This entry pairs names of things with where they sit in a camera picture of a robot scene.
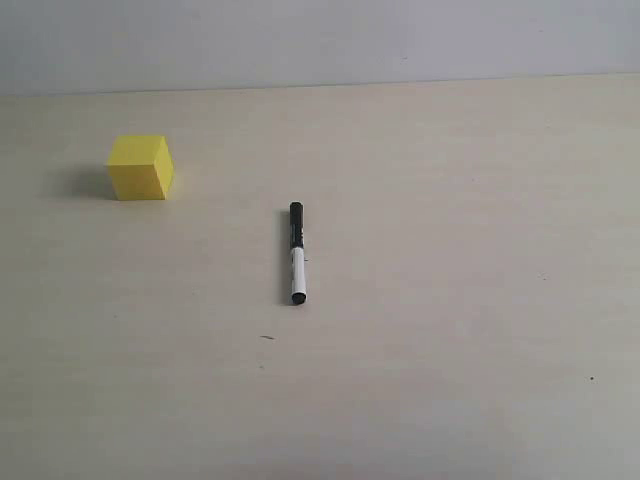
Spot black and white marker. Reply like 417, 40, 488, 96
289, 202, 307, 305

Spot yellow foam cube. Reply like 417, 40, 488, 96
107, 135, 174, 201

